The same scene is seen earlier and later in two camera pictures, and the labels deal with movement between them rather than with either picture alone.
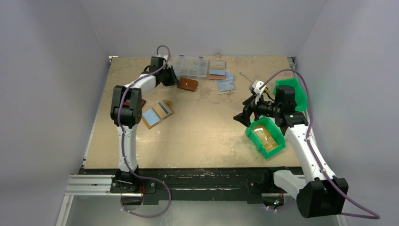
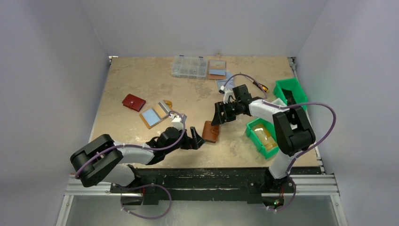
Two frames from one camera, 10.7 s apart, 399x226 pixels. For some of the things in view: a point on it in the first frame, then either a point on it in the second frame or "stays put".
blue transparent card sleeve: [223, 85] stays put
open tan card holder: [160, 111] stays put
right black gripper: [251, 107] to [224, 110]
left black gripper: [171, 75] to [190, 140]
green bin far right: [300, 99] stays put
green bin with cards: [267, 135] stays put
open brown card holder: [217, 69] stays put
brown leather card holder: [187, 84] to [210, 133]
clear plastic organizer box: [190, 67] stays put
